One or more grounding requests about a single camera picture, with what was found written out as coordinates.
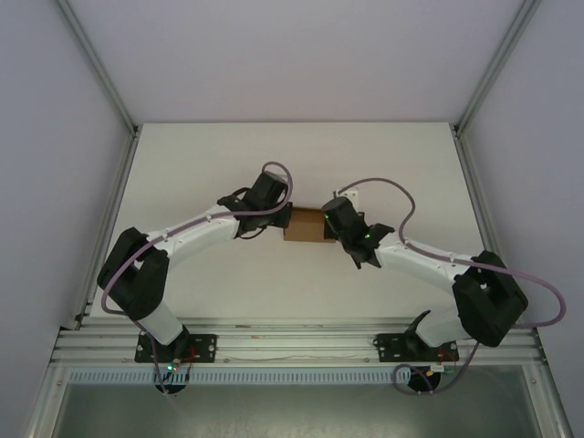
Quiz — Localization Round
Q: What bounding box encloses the aluminium table side rail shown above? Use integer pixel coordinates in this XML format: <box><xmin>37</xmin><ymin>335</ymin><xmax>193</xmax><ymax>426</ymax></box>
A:
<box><xmin>454</xmin><ymin>127</ymin><xmax>547</xmax><ymax>334</ymax></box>
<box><xmin>58</xmin><ymin>130</ymin><xmax>141</xmax><ymax>332</ymax></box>

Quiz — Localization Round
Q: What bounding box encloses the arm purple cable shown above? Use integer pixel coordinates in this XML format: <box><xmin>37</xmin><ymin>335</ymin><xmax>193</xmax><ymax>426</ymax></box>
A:
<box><xmin>337</xmin><ymin>176</ymin><xmax>567</xmax><ymax>396</ymax></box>
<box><xmin>100</xmin><ymin>161</ymin><xmax>295</xmax><ymax>396</ymax></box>

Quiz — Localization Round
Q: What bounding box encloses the aluminium mounting rail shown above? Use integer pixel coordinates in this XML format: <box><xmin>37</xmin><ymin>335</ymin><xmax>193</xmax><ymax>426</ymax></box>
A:
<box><xmin>49</xmin><ymin>318</ymin><xmax>547</xmax><ymax>366</ymax></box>

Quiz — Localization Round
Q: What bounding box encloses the slotted grey cable duct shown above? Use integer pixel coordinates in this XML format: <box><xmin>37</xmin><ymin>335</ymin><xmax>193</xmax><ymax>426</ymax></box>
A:
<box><xmin>67</xmin><ymin>368</ymin><xmax>412</xmax><ymax>385</ymax></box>

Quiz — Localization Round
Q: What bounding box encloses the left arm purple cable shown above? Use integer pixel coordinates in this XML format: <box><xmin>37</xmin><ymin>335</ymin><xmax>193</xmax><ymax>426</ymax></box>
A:
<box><xmin>100</xmin><ymin>161</ymin><xmax>295</xmax><ymax>396</ymax></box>

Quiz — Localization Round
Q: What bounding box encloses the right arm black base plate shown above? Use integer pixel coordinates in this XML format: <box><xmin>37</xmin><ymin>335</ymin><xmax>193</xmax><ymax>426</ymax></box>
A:
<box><xmin>371</xmin><ymin>332</ymin><xmax>461</xmax><ymax>365</ymax></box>

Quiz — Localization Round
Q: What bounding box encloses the brown cardboard box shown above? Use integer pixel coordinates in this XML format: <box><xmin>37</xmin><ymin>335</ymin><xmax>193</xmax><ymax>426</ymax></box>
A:
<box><xmin>282</xmin><ymin>206</ymin><xmax>339</xmax><ymax>245</ymax></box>

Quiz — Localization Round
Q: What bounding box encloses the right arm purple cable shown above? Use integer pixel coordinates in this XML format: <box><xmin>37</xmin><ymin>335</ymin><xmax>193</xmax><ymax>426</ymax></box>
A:
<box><xmin>337</xmin><ymin>176</ymin><xmax>567</xmax><ymax>396</ymax></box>

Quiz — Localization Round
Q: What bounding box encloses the grey metal sheet panel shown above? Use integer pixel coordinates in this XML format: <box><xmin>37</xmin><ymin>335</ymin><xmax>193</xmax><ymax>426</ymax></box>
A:
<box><xmin>54</xmin><ymin>382</ymin><xmax>539</xmax><ymax>438</ymax></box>

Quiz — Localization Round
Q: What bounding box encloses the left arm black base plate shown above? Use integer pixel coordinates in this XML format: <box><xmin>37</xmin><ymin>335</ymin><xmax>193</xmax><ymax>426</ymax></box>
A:
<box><xmin>134</xmin><ymin>333</ymin><xmax>218</xmax><ymax>365</ymax></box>

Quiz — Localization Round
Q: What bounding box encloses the aluminium frame bar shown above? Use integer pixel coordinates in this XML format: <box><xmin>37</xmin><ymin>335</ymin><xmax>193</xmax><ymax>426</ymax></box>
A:
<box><xmin>524</xmin><ymin>364</ymin><xmax>577</xmax><ymax>438</ymax></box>
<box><xmin>25</xmin><ymin>360</ymin><xmax>69</xmax><ymax>438</ymax></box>

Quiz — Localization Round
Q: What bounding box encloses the aluminium frame post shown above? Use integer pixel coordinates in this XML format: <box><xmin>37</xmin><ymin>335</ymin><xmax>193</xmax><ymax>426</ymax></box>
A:
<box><xmin>54</xmin><ymin>0</ymin><xmax>141</xmax><ymax>138</ymax></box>
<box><xmin>453</xmin><ymin>0</ymin><xmax>544</xmax><ymax>138</ymax></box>

